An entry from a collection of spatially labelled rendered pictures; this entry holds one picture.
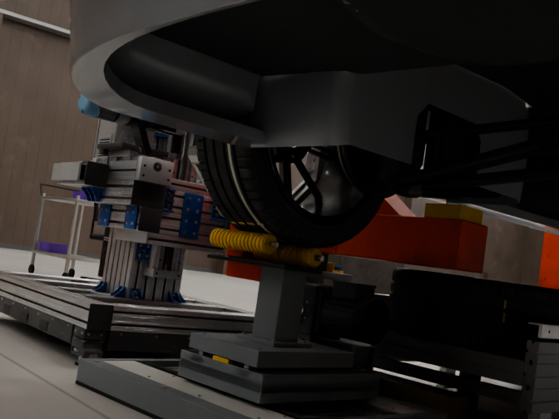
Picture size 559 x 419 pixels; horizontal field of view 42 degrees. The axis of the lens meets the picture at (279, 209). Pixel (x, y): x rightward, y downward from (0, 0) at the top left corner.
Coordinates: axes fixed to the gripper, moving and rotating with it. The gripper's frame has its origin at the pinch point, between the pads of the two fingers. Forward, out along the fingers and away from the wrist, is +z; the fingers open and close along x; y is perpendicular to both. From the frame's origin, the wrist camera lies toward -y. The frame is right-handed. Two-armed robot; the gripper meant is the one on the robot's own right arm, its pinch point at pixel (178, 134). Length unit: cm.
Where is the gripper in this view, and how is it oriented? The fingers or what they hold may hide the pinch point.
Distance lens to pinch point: 243.1
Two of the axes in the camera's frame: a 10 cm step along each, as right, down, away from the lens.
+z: 7.1, 1.5, 6.9
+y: 1.4, -9.9, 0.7
